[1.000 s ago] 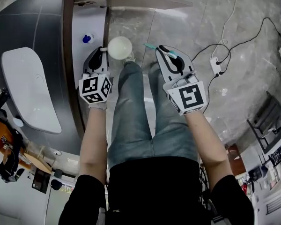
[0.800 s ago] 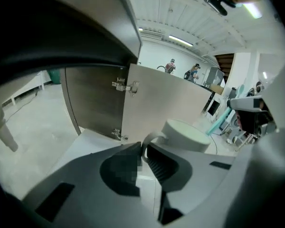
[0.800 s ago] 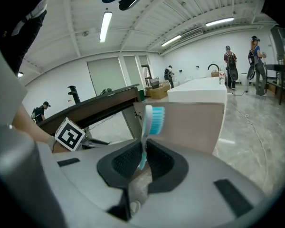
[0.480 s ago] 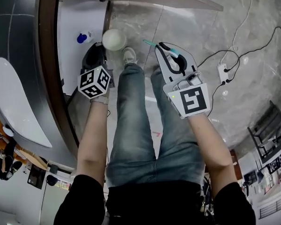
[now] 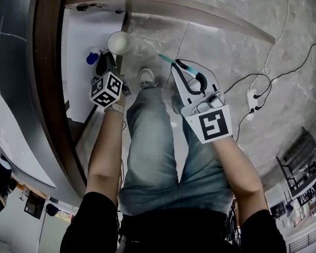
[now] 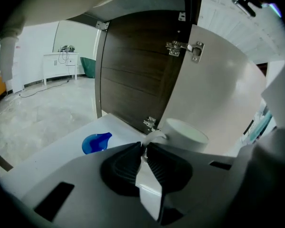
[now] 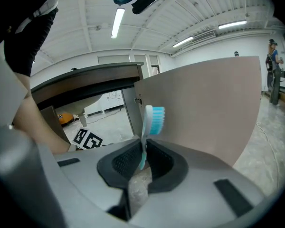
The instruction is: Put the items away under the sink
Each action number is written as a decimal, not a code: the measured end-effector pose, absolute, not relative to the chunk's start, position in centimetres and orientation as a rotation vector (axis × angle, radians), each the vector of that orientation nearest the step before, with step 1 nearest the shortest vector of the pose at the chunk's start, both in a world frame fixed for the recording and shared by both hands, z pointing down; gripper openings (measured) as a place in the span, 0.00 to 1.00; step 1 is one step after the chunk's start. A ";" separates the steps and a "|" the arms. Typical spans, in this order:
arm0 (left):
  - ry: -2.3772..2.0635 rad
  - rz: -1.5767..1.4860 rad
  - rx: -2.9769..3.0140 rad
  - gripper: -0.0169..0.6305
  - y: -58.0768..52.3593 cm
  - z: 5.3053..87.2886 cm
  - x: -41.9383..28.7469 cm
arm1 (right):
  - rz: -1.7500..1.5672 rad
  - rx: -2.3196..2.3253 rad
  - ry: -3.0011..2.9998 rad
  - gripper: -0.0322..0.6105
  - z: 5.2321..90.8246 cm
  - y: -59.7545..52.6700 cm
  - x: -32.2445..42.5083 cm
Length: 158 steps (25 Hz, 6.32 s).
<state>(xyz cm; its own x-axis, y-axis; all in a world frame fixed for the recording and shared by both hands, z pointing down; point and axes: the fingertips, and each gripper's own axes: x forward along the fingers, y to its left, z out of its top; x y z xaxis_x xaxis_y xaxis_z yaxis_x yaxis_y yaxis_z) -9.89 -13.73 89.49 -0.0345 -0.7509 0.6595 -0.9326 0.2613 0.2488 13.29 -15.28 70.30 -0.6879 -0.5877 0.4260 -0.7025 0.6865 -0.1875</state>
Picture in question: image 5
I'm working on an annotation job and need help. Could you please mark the black metal rack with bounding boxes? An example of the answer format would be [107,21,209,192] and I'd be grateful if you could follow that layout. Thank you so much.
[275,126,316,197]

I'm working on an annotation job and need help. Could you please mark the white wristband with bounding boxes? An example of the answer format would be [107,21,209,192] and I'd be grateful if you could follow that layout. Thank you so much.
[105,102,125,113]

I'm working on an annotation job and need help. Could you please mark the person's left forearm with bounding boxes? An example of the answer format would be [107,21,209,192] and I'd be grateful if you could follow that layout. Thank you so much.
[87,109,126,198]

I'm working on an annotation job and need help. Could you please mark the white floor cable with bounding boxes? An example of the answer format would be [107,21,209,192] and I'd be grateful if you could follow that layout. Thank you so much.
[263,0,292,76]

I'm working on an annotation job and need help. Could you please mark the beige cabinet door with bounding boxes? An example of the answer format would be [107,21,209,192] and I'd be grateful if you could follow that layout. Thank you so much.
[65,0,276,43]

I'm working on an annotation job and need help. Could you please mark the white cup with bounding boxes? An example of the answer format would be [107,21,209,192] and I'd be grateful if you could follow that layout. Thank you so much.
[107,31,132,55]

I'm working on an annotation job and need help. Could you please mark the blue capped tube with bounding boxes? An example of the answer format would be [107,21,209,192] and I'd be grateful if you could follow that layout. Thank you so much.
[86,48,100,65]

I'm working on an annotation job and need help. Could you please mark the person's right forearm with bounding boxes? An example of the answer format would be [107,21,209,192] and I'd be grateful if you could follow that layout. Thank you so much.
[212,137,265,221]

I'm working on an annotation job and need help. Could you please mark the person's black shirt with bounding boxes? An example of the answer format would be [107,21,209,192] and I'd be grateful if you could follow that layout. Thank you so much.
[60,191,288,253]

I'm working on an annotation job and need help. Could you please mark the black power cable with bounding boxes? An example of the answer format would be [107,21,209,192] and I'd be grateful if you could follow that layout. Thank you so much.
[223,44,316,142]

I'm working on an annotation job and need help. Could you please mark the person's grey jeans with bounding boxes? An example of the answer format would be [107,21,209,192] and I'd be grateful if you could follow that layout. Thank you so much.
[118,75,234,216]

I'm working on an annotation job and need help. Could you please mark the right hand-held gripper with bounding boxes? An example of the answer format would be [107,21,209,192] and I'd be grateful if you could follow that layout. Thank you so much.
[170,59,233,144]

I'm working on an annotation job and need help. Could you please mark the white sink basin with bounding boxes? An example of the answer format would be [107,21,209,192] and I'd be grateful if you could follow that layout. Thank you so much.
[0,85,57,188]

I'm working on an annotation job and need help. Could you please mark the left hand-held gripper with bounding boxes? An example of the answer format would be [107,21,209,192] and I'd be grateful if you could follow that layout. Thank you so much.
[89,52,132,108]

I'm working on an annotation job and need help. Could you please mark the teal toothbrush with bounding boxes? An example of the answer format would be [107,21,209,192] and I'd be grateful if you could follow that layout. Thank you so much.
[157,53,205,79]

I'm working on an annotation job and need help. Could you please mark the person's left white shoe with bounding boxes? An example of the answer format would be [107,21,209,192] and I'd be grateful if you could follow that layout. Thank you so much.
[137,67,155,89]

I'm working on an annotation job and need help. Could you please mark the black vanity top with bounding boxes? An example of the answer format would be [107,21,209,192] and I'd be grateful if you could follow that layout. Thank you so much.
[0,0,81,202]

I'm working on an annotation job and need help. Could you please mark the white power strip with plugs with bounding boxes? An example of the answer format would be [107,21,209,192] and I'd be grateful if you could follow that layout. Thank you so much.
[246,88,261,113]

